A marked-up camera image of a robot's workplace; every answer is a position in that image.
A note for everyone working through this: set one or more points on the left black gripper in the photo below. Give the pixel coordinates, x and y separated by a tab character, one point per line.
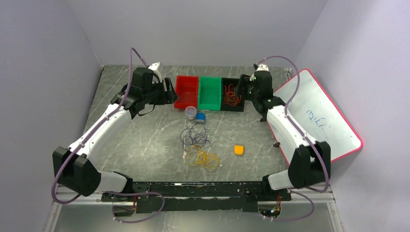
168	96

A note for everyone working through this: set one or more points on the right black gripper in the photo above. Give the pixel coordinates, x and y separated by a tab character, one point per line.
244	81

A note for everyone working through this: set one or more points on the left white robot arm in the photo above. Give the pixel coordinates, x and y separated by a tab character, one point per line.
74	166

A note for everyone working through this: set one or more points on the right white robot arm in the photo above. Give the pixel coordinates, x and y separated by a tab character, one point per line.
309	159

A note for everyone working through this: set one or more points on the black plastic bin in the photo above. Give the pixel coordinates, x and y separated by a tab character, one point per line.
229	101

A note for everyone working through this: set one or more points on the red plastic bin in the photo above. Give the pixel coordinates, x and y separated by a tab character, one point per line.
187	91

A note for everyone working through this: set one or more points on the clear plastic cup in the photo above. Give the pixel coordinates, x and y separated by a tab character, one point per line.
190	113

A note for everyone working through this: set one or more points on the green plastic bin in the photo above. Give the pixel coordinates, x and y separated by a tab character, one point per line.
209	93

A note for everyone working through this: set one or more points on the blue block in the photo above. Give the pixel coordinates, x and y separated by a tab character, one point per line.
200	118

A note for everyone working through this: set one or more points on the orange yellow block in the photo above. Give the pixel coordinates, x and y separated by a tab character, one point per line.
239	150

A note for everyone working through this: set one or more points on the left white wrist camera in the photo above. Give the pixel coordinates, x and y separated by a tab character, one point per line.
157	68

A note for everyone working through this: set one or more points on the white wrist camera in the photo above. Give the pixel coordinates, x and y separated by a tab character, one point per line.
157	68
259	67

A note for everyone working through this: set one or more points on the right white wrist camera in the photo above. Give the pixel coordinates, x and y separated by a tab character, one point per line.
259	67

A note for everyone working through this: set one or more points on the white board with pink frame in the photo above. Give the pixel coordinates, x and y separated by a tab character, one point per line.
316	113

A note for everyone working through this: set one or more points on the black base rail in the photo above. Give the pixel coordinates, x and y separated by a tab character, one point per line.
193	196

